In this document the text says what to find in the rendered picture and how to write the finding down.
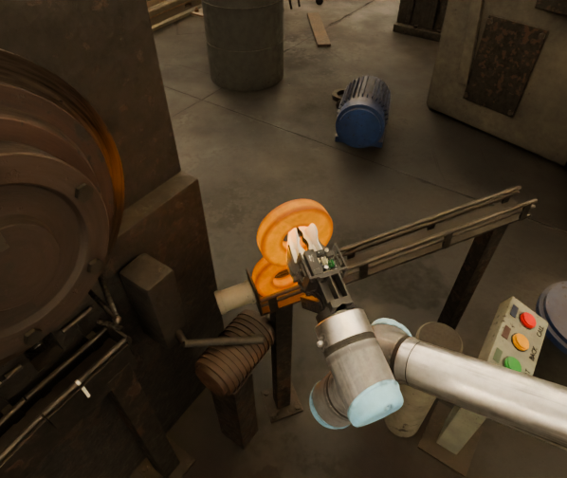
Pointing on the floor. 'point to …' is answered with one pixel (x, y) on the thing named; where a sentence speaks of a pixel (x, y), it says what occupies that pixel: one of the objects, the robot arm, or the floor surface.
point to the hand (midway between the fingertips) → (296, 228)
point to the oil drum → (245, 43)
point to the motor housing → (236, 376)
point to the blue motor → (363, 113)
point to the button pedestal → (448, 442)
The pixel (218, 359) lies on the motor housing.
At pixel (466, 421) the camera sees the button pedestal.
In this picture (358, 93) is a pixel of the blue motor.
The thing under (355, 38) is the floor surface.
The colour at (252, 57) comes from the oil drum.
